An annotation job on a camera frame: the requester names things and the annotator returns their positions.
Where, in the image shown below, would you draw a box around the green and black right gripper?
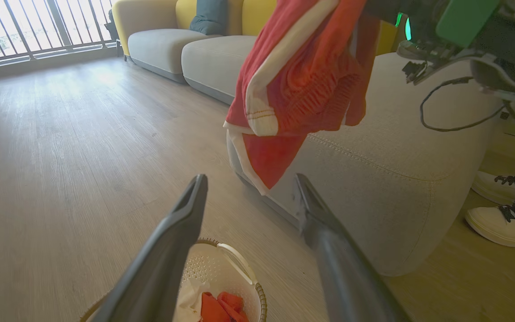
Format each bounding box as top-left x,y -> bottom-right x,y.
365,0 -> 515,61

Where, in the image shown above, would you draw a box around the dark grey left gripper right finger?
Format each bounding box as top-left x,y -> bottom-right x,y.
293,173 -> 412,322

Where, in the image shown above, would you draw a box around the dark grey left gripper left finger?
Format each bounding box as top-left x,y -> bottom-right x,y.
91,174 -> 209,322

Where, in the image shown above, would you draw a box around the red garment with white sleeve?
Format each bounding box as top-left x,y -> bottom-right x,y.
175,278 -> 250,322

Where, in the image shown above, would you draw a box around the red shorts with white stripes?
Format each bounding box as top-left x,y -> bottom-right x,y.
223,0 -> 381,196

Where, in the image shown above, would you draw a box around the cream plastic laundry basket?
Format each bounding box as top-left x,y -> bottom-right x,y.
79,238 -> 268,322

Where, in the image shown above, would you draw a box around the grey fabric sofa seat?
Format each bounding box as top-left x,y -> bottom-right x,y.
226,53 -> 502,277

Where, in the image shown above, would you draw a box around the light grey sofa seat module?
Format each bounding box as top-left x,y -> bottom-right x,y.
181,35 -> 258,106
127,29 -> 222,84

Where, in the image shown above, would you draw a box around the yellow sofa back cushion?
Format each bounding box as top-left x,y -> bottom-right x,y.
241,0 -> 279,37
175,0 -> 198,30

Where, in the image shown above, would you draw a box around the white sneaker with black laces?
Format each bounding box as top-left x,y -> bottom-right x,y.
471,170 -> 515,206
465,199 -> 515,250

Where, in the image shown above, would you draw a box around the teal throw pillow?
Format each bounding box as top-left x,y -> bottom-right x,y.
189,0 -> 229,36

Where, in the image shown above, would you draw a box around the metal balcony railing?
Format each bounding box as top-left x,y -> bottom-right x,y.
0,0 -> 118,64

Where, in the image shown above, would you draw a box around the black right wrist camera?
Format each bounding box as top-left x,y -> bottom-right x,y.
395,0 -> 447,51

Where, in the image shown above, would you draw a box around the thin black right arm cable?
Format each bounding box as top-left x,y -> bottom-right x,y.
419,76 -> 507,133

